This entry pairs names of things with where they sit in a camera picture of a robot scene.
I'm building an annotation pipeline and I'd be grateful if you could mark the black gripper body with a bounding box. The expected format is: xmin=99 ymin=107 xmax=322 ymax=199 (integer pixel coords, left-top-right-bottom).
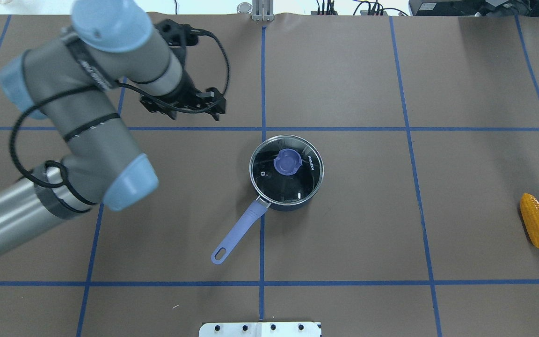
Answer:
xmin=155 ymin=71 xmax=210 ymax=113

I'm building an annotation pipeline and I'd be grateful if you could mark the glass pot lid blue knob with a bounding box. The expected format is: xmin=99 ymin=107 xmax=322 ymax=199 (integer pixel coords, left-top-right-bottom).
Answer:
xmin=249 ymin=135 xmax=324 ymax=205

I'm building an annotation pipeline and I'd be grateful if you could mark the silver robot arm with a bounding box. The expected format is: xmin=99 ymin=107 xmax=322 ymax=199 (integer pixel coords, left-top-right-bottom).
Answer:
xmin=0 ymin=0 xmax=226 ymax=256

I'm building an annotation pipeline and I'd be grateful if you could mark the yellow corn cob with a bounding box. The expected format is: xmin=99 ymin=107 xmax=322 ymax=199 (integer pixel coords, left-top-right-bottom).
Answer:
xmin=519 ymin=193 xmax=539 ymax=249

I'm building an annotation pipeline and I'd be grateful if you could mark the small metal cup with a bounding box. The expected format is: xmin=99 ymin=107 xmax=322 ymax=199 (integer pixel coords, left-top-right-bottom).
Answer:
xmin=237 ymin=2 xmax=253 ymax=14

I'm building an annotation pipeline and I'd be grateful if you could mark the dark blue saucepan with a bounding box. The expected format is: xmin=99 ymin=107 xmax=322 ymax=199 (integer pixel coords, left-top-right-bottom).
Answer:
xmin=211 ymin=135 xmax=325 ymax=265

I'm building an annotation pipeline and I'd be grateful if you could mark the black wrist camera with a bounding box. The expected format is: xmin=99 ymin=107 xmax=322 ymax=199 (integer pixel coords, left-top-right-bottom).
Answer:
xmin=154 ymin=19 xmax=199 ymax=47

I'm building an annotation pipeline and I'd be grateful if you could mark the aluminium frame post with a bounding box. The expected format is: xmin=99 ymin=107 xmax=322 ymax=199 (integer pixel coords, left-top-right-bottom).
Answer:
xmin=251 ymin=0 xmax=275 ymax=22

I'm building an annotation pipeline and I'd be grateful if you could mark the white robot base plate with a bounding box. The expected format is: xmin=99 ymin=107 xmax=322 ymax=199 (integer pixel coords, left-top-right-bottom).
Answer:
xmin=198 ymin=322 xmax=322 ymax=337

